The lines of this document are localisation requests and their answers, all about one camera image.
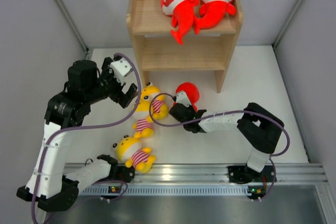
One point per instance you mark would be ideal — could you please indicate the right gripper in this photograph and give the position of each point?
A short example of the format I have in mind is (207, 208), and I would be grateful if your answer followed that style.
(191, 107)

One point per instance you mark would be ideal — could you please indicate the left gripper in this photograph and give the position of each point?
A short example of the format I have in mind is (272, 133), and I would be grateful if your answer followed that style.
(105, 73)

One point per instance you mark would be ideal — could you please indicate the red shark plush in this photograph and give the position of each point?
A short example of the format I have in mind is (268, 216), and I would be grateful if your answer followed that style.
(211, 13)
(183, 16)
(191, 91)

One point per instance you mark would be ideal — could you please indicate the yellow striped plush top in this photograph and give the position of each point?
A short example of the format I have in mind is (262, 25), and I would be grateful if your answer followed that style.
(151, 93)

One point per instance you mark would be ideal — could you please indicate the yellow striped plush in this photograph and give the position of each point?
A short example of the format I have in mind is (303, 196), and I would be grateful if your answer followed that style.
(143, 126)
(151, 93)
(131, 151)

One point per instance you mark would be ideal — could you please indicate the yellow striped plush bottom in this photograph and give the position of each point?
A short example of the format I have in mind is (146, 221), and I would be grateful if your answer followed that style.
(131, 151)

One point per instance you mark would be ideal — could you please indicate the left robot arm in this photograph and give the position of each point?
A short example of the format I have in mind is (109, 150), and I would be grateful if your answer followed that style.
(49, 188)

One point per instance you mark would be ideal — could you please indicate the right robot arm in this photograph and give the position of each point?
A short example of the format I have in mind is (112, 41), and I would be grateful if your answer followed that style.
(259, 127)

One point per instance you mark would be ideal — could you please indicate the wooden two-tier shelf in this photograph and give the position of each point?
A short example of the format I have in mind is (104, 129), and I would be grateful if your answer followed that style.
(156, 50)

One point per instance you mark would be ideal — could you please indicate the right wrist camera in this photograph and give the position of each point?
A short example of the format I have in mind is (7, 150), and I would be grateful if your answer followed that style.
(182, 98)

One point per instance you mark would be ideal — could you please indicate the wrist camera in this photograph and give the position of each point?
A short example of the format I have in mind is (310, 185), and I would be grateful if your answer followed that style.
(121, 69)
(182, 98)

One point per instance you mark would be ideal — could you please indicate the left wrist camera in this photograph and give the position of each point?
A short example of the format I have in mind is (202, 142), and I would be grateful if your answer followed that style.
(121, 69)

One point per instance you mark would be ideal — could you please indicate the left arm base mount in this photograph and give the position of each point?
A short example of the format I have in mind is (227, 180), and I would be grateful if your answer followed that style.
(123, 173)

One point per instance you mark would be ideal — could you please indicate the grey slotted cable duct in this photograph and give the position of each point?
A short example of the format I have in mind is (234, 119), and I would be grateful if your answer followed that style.
(168, 190)

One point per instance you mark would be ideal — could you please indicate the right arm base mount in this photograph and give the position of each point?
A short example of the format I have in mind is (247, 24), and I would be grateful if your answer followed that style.
(242, 174)

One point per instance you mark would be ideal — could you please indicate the aluminium mounting rail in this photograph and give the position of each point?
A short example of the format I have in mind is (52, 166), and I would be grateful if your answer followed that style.
(286, 174)

